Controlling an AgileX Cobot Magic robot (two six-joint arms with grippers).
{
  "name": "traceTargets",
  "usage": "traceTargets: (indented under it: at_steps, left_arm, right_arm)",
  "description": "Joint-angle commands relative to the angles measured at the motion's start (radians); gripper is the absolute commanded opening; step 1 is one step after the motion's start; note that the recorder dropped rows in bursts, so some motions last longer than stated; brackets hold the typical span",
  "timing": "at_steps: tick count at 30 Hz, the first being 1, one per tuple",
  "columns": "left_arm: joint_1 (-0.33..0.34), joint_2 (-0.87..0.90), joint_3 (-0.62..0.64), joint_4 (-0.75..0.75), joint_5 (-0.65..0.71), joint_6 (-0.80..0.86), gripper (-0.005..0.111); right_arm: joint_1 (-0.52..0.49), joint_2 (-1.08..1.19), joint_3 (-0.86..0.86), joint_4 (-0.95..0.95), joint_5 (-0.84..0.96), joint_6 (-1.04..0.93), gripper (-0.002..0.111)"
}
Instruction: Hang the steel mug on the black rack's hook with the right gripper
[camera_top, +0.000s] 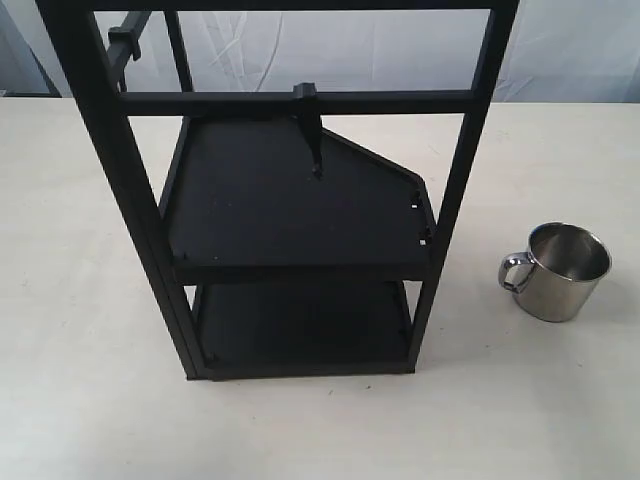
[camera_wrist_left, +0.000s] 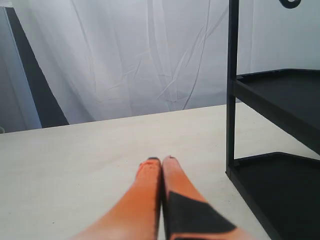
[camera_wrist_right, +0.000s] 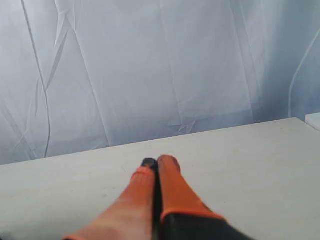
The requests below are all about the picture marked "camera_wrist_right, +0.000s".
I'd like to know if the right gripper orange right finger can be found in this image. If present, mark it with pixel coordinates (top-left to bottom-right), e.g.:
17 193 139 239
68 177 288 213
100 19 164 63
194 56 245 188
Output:
157 155 251 240

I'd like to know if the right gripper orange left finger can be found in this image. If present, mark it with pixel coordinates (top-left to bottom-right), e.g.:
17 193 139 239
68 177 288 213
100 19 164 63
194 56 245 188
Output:
64 158 157 240

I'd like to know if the white backdrop cloth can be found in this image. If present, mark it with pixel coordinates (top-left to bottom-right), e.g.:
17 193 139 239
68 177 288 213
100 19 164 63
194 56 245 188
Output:
0 0 320 164

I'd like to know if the white block at table edge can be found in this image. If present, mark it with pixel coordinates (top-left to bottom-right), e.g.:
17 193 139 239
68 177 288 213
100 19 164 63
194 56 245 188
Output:
305 112 320 131

